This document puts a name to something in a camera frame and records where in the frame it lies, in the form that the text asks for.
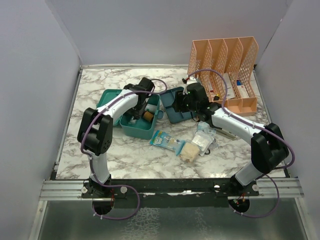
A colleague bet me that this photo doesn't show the small white grey-cap bottle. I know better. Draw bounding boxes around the small white grey-cap bottle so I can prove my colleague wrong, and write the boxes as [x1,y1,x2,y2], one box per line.
[128,118,138,126]

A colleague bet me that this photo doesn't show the brown bottle orange cap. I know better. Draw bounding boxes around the brown bottle orange cap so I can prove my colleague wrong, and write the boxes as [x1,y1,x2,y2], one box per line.
[142,111,154,122]

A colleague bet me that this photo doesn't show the white bottle blue cap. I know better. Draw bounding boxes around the white bottle blue cap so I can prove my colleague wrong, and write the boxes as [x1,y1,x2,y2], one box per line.
[145,104,157,114]

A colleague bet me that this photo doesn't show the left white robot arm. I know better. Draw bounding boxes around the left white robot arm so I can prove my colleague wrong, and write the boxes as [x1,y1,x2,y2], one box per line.
[77,77,155,198]

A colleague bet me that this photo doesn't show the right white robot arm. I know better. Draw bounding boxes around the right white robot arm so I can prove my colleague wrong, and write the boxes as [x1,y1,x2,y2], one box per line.
[172,82,289,196]

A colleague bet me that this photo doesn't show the teal medicine kit box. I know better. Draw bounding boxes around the teal medicine kit box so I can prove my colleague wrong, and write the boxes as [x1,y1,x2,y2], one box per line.
[96,89,165,140]

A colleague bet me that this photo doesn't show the white red medicine box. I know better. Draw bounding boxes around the white red medicine box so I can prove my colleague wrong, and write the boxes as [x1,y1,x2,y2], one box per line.
[236,79,250,98]

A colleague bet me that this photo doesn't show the dark blue divided tray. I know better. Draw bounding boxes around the dark blue divided tray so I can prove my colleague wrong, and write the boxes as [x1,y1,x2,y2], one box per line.
[160,86,200,124]

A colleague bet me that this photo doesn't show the blue face mask packet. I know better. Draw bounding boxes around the blue face mask packet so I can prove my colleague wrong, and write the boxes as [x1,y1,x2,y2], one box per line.
[197,121,216,136]

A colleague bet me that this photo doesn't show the blue cotton swab packet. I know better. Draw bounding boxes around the blue cotton swab packet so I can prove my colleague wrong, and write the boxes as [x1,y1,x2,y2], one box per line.
[149,130,186,156]

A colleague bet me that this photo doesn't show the white gauze packet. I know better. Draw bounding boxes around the white gauze packet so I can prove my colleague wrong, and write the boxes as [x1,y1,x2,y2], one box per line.
[191,130,217,156]

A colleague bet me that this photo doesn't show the cream cotton ball bag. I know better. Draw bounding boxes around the cream cotton ball bag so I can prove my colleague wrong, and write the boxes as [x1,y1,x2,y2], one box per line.
[179,142,200,163]

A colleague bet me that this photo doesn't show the peach file organizer rack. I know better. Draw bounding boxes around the peach file organizer rack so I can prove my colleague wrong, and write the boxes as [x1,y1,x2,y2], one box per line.
[187,36,259,117]

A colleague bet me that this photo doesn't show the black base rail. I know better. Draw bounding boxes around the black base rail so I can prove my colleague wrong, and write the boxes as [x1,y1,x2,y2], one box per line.
[81,178,259,209]

